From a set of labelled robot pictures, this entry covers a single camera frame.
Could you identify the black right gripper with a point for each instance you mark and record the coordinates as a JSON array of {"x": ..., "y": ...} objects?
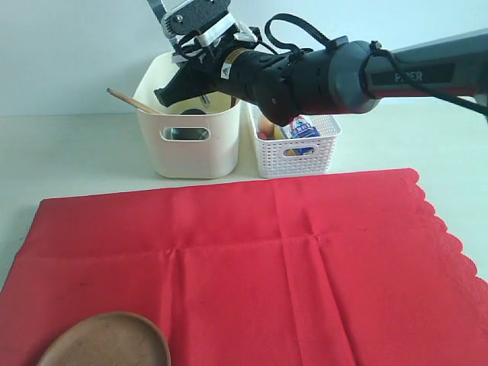
[{"x": 204, "y": 75}]

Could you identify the brown egg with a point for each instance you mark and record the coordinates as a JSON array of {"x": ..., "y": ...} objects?
[{"x": 266, "y": 127}]

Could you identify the red sausage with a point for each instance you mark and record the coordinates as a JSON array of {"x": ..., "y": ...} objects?
[{"x": 262, "y": 135}]

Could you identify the yellow lemon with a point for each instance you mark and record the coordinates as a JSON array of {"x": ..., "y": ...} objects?
[{"x": 279, "y": 133}]

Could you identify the stainless steel cup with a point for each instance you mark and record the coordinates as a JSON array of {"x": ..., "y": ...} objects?
[{"x": 190, "y": 133}]

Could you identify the wooden chopstick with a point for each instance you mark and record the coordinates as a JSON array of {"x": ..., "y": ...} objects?
[{"x": 132, "y": 102}]

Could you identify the white red milk carton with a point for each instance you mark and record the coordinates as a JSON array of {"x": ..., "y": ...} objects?
[{"x": 301, "y": 127}]

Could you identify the red tablecloth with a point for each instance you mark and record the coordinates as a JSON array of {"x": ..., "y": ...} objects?
[{"x": 345, "y": 269}]

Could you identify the brown wooden plate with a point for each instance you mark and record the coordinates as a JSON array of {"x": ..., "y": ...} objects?
[{"x": 115, "y": 338}]

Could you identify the steel table knife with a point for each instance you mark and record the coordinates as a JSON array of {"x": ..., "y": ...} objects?
[{"x": 159, "y": 11}]

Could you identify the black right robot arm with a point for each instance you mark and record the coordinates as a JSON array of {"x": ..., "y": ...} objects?
[{"x": 345, "y": 77}]

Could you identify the cream plastic storage bin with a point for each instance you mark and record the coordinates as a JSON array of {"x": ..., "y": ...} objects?
[{"x": 214, "y": 157}]

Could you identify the white perforated plastic basket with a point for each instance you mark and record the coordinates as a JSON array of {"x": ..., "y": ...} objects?
[{"x": 285, "y": 157}]

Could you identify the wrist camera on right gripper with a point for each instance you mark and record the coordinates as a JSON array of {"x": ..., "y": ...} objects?
[{"x": 207, "y": 21}]

